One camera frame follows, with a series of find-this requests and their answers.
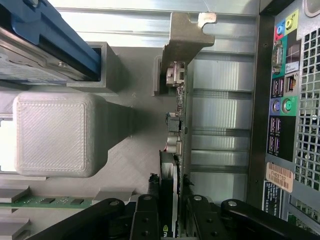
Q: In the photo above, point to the grey printed parts rack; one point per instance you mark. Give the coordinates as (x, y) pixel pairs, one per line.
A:
(52, 135)

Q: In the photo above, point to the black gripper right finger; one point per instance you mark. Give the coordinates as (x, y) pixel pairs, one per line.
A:
(207, 220)

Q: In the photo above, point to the loose green RAM stick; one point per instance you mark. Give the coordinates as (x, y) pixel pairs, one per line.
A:
(30, 201)

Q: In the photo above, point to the hard disk with blue rails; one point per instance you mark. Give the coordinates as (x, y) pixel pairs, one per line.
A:
(30, 50)

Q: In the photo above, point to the black grey PC case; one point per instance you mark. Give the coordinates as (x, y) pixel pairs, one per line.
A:
(310, 125)

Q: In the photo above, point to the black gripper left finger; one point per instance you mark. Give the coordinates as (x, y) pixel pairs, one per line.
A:
(146, 220)

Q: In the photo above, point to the orange service tag sticker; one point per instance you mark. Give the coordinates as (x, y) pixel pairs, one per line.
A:
(279, 177)

